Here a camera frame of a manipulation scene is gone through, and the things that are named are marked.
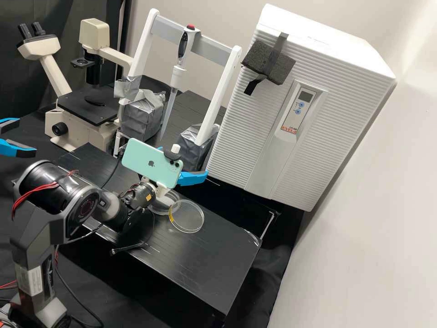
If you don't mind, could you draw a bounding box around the white incubator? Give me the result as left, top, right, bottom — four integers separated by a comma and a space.
206, 3, 399, 213

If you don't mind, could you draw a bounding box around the incubator door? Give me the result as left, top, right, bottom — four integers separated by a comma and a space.
206, 21, 398, 213

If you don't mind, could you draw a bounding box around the right wrist camera phone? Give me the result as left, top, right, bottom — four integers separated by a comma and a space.
122, 137, 185, 190

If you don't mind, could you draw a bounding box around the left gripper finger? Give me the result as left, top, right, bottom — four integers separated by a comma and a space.
0, 117, 21, 135
0, 138, 38, 159

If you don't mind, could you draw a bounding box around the grey taped block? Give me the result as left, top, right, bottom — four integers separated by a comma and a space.
116, 77, 167, 143
177, 124, 220, 172

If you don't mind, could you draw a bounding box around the white pipette stand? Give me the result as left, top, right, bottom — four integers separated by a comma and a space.
117, 8, 244, 148

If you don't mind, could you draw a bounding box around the petri dish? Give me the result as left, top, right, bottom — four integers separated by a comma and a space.
168, 199, 205, 234

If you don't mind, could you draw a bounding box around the petri dish lid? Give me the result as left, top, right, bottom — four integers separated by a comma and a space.
150, 189, 182, 216

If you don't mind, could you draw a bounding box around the pipette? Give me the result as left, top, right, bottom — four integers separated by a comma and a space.
159, 25, 202, 142

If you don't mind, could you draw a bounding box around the cream microscope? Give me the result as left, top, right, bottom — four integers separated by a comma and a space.
17, 18, 136, 153

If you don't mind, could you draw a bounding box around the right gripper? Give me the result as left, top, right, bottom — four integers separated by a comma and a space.
156, 169, 209, 203

